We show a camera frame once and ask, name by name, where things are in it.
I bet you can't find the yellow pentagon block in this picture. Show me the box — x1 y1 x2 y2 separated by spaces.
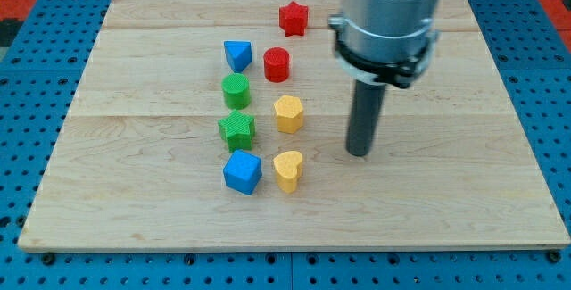
273 95 304 134

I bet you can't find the blue triangle block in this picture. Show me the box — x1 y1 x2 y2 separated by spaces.
223 40 252 73

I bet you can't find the yellow heart block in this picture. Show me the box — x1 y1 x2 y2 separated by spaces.
273 151 303 194

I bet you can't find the green star block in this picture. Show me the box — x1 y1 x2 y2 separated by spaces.
218 110 256 153

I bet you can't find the blue cube block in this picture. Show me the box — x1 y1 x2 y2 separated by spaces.
223 150 262 195

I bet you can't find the red star block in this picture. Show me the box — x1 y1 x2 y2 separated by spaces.
278 1 309 37

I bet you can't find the light wooden board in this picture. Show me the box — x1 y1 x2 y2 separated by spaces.
19 0 570 253

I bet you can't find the red cylinder block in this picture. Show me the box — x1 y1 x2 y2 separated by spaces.
263 47 290 83

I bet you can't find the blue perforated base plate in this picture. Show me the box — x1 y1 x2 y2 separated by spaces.
1 0 570 289

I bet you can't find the green cylinder block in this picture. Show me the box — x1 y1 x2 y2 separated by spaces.
221 73 251 110

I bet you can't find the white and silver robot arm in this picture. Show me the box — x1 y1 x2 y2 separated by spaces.
328 0 438 88

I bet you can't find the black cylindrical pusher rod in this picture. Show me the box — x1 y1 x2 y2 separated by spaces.
345 80 386 156

